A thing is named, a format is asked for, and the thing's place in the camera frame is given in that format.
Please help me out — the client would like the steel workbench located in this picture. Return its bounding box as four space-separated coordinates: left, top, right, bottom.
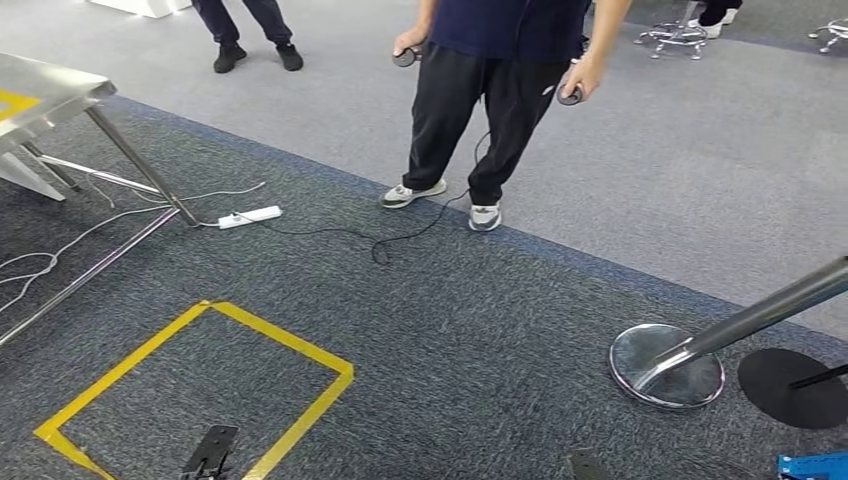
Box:
0 51 201 347

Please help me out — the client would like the blue metal shelf rack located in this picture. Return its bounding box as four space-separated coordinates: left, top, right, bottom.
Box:
776 451 848 480

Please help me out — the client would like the person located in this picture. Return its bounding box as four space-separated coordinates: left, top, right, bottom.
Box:
378 0 634 233
686 0 743 40
192 0 305 74

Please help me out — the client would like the white power strip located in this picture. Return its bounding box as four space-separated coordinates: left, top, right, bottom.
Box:
217 205 284 231

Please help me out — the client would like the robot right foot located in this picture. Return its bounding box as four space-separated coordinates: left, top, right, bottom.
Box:
568 450 609 480

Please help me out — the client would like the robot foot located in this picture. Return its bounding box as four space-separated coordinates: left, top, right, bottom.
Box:
178 423 241 480
568 450 609 480

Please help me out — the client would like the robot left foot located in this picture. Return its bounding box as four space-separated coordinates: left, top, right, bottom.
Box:
178 423 241 480

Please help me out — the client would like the chrome stool base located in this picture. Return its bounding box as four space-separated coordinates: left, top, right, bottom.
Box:
806 18 848 56
633 19 710 62

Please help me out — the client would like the black pole stand round base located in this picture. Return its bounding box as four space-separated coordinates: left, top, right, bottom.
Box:
737 347 848 431

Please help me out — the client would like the large yellow tape rectangle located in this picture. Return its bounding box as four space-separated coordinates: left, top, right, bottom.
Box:
0 89 42 124

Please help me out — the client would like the black floor cable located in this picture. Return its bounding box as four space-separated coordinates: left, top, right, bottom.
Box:
235 129 492 268

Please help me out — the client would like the chrome stanchion post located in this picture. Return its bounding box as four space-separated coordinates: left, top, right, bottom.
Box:
608 256 848 410

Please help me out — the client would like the white cable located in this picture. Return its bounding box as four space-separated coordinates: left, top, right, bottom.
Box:
0 182 268 316

